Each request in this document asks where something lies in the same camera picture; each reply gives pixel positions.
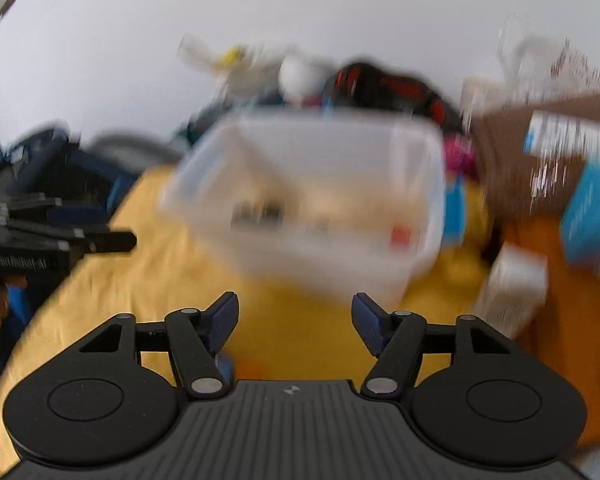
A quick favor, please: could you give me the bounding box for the dark blue bag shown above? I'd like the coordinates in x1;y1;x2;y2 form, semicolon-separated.
0;125;140;226

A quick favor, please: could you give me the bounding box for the white milk carton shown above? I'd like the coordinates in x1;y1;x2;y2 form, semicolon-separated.
471;243;548;339

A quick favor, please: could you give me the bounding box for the translucent white plastic bin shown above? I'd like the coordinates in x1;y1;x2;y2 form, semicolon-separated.
159;110;445;304

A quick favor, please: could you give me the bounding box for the orange box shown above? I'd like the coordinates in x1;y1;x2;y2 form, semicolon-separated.
502;217;600;448

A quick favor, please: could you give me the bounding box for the red duplo brick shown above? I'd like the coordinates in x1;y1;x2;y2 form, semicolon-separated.
389;226;413;248

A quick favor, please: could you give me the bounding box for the clear plastic bag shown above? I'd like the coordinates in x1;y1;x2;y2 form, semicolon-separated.
498;15;600;103

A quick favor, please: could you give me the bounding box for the yellow cloth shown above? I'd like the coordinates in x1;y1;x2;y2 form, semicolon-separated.
0;164;502;476

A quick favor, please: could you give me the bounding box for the black toy car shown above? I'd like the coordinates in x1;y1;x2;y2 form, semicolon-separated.
230;200;285;231

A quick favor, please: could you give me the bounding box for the blue dinosaur box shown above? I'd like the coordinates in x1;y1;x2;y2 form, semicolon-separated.
559;165;600;277

